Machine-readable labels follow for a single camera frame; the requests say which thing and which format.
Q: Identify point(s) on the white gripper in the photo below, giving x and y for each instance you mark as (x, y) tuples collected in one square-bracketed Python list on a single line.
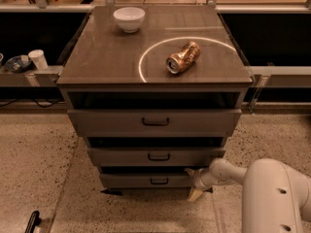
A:
[(200, 180)]

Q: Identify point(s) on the dark blue bowl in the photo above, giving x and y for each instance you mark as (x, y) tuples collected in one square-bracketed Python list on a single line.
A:
[(18, 64)]

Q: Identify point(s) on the black object on floor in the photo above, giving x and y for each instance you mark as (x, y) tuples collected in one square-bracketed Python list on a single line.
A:
[(33, 221)]

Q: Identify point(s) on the white paper cup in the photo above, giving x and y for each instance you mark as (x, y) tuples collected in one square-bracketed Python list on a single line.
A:
[(39, 60)]

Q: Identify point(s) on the crushed golden soda can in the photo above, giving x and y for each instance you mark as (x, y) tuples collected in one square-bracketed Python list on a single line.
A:
[(180, 61)]

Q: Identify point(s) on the grey drawer cabinet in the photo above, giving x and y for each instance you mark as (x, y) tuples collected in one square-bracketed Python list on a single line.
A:
[(110, 69)]

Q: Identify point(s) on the white ceramic bowl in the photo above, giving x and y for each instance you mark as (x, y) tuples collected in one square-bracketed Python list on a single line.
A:
[(129, 19)]

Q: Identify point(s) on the grey drawer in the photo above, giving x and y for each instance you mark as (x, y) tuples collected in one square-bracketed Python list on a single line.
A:
[(155, 123), (124, 181), (153, 156)]

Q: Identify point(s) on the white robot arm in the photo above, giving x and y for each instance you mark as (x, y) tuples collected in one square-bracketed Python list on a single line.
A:
[(275, 197)]

